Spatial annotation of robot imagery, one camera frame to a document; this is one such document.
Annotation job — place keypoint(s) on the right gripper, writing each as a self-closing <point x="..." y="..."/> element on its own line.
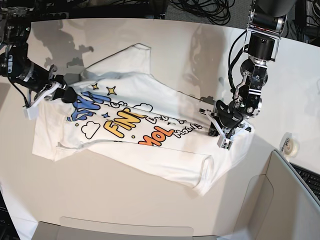
<point x="55" y="88"/>

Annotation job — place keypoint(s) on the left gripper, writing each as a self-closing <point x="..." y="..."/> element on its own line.
<point x="225" y="121"/>

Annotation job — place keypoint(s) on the white printed t-shirt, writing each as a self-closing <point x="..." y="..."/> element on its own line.
<point x="124" y="113"/>

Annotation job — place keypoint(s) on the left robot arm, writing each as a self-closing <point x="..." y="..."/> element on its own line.
<point x="247" y="72"/>

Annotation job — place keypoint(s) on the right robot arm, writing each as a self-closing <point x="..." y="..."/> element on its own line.
<point x="16" y="17"/>

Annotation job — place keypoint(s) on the clear tape roll dispenser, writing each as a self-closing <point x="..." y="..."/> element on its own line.
<point x="289" y="146"/>

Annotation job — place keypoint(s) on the grey partition panel right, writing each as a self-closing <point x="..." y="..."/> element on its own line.
<point x="278" y="205"/>

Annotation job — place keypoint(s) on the grey partition panel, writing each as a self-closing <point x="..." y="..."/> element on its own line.
<point x="80" y="229"/>
<point x="278" y="205"/>

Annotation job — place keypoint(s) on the black keyboard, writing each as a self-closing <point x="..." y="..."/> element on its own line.
<point x="308" y="180"/>

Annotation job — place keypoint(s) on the grey partition panel bottom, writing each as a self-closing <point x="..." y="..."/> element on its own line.
<point x="80" y="229"/>

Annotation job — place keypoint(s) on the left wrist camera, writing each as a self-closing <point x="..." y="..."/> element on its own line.
<point x="224" y="142"/>

